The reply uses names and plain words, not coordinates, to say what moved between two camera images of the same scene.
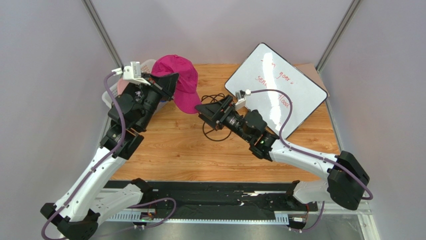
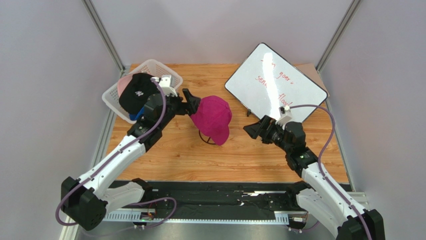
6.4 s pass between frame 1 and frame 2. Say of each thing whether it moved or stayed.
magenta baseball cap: moved
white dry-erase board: stayed
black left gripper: moved
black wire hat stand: moved
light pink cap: stayed
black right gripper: moved
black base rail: stayed
